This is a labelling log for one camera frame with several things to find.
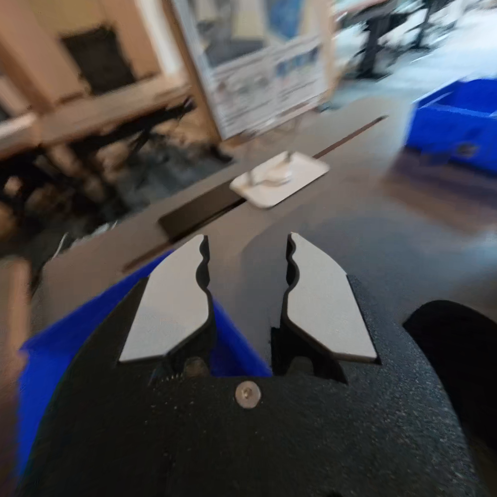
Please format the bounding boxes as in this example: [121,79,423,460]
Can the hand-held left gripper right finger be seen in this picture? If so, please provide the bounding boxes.
[281,232,378,363]

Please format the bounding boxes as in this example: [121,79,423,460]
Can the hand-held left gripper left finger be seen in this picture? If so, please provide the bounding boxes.
[118,234,215,363]

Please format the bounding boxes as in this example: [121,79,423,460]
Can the blue plastic bin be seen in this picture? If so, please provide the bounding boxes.
[405,78,497,176]
[17,248,273,478]

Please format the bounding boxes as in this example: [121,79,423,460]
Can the white flat tray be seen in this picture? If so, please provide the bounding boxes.
[229,151,331,209]

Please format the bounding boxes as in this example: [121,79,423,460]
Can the black honeycomb rubber pad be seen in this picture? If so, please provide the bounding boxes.
[403,300,497,453]

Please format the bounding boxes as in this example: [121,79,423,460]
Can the brown desk black legs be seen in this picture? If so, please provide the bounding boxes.
[0,78,196,164]

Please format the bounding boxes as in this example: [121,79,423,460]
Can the printed poster board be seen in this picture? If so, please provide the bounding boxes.
[171,0,338,141]

